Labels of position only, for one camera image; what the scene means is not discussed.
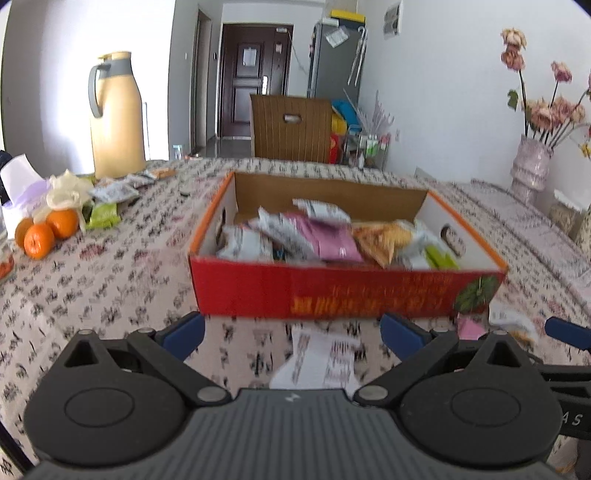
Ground green white snack packet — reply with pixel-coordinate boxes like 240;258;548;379
425;244;460;271

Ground white folded umbrella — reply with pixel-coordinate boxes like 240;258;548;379
347;27;370;86

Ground yellow thermos jug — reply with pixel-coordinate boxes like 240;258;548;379
89;52;147;180

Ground white feathery stems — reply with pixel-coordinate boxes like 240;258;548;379
344;90;395;137

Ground calligraphy print tablecloth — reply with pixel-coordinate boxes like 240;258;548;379
0;157;591;467

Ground glass storage jar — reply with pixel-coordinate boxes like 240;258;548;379
547;188;583;236

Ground wire rack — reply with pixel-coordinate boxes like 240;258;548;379
342;134;389;169

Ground pink snack packet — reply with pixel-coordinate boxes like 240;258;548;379
457;318;485;341
286;212;365;264

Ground white printed snack packet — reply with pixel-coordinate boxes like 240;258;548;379
217;224;273;261
269;325;363;391
292;198;352;223
488;307;539;344
256;208;315;259

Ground dried pink roses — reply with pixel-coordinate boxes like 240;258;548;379
501;28;591;146

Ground pink ribbed vase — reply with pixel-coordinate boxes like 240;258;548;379
510;134;552;204

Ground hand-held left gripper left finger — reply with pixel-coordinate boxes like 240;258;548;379
62;311;232;408

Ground white electrical panel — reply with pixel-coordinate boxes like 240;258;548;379
383;0;402;38

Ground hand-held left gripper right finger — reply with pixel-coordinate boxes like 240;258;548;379
353;311;525;408

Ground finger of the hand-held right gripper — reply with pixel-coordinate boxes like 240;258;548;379
544;316;591;352
526;355;591;393

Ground dark brown door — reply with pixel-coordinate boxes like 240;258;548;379
217;24;295;139

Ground orange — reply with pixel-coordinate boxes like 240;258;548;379
15;218;35;247
23;223;56;259
46;209;79;240

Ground grey refrigerator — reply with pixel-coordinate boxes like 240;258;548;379
307;21;365;100

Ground dark cloth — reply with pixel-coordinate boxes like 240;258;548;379
0;150;12;204

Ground heap of small grey packets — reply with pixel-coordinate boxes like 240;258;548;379
92;178;139;204

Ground white paper cup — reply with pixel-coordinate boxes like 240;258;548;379
0;154;47;204

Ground wooden chair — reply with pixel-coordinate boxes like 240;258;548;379
250;95;334;163

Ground red cardboard box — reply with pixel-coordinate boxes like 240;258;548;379
188;171;509;319

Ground grey quilted cloth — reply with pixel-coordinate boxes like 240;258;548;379
416;168;591;287

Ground clear drinking glass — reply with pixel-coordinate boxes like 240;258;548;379
0;222;16;280

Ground floral patterned vase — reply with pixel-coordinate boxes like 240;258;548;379
571;210;591;254

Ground small green snack packet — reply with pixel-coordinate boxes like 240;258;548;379
85;202;122;230

